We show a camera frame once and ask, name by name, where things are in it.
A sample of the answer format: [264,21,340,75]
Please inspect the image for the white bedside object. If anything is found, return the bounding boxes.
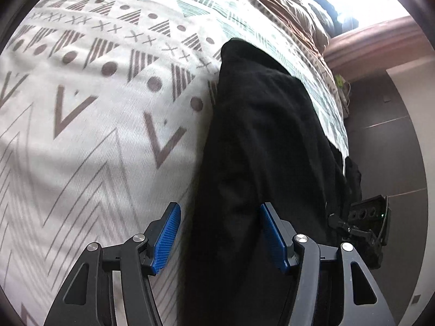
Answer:
[335,73,350,118]

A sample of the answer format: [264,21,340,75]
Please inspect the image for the brown and beige duvet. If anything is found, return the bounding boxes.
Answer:
[245,0,340,75]

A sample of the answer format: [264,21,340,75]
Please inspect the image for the dark clothes pile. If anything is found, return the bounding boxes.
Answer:
[311,0,359,36]

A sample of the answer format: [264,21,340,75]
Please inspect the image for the patterned white blanket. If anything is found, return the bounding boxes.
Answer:
[0,0,350,326]

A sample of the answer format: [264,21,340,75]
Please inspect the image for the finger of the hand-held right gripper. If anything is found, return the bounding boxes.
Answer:
[328,212,371,239]

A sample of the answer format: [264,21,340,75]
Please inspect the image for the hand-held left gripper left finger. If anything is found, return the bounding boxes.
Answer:
[43,202,182,326]

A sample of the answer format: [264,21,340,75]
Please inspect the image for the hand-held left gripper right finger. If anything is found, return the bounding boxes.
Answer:
[260,202,396,326]

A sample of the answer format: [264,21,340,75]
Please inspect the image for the black shirt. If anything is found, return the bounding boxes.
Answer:
[177,38,362,326]

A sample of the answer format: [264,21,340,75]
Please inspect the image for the pink curtain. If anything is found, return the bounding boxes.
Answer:
[323,17,418,82]

